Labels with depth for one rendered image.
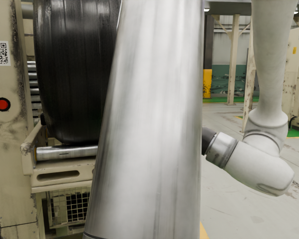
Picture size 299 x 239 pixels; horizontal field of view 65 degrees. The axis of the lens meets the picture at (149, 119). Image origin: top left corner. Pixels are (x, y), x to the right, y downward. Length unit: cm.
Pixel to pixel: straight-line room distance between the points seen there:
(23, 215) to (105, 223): 84
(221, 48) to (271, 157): 1045
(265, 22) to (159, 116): 33
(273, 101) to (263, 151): 14
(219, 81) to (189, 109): 1074
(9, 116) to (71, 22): 40
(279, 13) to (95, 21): 43
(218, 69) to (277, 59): 1037
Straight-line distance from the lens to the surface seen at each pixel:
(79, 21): 67
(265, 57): 52
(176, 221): 19
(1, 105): 89
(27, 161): 81
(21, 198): 99
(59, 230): 176
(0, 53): 89
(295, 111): 550
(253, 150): 65
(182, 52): 23
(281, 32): 49
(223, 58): 1107
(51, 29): 67
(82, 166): 82
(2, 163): 95
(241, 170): 64
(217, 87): 1092
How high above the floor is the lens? 117
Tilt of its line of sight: 12 degrees down
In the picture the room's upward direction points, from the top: straight up
